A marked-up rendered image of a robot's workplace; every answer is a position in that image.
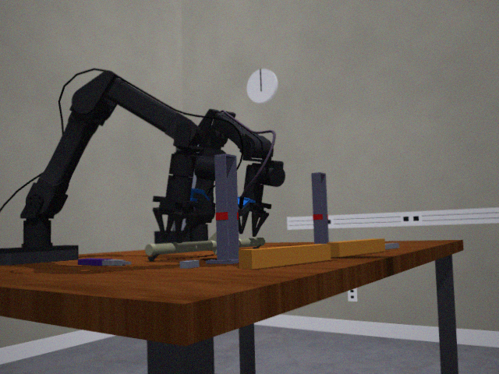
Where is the tan wooden block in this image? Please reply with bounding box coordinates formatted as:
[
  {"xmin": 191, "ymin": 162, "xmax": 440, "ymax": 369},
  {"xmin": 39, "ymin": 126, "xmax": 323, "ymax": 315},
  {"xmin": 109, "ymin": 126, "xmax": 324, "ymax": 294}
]
[
  {"xmin": 239, "ymin": 244, "xmax": 331, "ymax": 269},
  {"xmin": 327, "ymin": 238, "xmax": 385, "ymax": 257}
]

